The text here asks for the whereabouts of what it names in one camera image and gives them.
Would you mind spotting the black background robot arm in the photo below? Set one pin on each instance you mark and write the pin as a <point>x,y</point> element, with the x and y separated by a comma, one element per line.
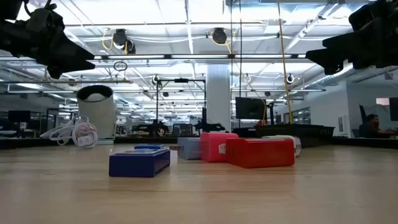
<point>208,126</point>
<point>152,127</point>

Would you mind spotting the black monitor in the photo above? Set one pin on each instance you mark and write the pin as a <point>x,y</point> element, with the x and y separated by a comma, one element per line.
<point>18,115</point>
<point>394,109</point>
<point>250,108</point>

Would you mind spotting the small blue item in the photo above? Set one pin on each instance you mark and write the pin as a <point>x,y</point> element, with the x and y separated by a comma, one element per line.
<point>148,146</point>

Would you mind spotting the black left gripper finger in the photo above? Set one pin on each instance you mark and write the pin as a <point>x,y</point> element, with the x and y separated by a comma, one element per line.
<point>70,51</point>
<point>65,67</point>

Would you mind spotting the black mesh basket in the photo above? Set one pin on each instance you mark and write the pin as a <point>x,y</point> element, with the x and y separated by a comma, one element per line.
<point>295,130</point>

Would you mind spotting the red multi-port charger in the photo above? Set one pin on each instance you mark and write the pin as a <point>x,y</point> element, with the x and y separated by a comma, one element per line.
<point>259,153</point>

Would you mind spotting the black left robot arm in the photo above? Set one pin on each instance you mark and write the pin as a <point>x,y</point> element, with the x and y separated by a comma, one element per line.
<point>9,7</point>

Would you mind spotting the white pillar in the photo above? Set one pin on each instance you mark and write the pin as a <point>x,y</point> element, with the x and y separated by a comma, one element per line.
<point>218,99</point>

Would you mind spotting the grey-blue wall charger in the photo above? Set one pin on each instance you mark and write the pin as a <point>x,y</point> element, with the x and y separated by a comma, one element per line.
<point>189,148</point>

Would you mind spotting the white wall charger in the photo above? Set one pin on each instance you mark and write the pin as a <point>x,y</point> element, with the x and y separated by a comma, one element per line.
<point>297,146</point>

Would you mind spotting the white ball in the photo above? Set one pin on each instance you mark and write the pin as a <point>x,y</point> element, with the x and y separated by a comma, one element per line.
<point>95,97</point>

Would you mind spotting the person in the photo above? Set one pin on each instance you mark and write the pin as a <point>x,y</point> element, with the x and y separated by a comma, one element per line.
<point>371,124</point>

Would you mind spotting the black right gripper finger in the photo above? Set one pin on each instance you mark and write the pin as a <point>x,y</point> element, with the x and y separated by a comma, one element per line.
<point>335,48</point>
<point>332,64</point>

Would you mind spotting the white cylindrical holder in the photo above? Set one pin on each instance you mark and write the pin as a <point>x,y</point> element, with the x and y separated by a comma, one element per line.
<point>99,115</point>

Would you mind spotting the pink wall charger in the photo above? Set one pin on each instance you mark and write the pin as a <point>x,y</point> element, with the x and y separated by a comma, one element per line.
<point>213,146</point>

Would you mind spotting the navy blue box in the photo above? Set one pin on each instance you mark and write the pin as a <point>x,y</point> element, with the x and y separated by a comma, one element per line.
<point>136,165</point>

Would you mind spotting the black metal frame stand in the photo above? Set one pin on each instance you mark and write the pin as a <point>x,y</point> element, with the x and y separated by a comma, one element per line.
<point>157,102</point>

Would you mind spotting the black office chair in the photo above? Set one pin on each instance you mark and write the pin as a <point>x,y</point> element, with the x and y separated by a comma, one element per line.
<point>362,113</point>

